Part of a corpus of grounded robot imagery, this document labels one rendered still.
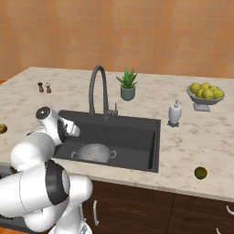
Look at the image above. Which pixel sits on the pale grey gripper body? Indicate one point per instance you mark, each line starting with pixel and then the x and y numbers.
pixel 73 129

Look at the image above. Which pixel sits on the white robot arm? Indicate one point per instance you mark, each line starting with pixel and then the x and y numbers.
pixel 30 195

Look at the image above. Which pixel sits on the grey metal colander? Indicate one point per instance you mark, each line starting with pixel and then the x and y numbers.
pixel 93 152

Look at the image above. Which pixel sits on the dark grey arched faucet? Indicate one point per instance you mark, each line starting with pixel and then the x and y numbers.
pixel 105 91

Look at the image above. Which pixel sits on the dark grey sink basin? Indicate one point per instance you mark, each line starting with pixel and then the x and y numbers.
pixel 134 143

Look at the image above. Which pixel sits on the brown white-topped salt shaker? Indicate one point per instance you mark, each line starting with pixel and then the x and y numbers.
pixel 48 88

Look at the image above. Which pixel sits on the green plant in grey pot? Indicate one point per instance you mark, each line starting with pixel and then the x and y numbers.
pixel 127 91

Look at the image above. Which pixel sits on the dark brown cupboard door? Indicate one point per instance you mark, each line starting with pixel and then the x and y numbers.
pixel 131 210
pixel 198 216

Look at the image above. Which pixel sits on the white soap dispenser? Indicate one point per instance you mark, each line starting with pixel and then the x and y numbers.
pixel 175 114

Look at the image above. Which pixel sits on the yellow lemon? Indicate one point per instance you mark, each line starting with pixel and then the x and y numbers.
pixel 218 93
pixel 194 87
pixel 205 86
pixel 207 93
pixel 213 88
pixel 199 93

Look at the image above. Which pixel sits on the grey fruit bowl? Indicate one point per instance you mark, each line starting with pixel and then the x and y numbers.
pixel 201 104

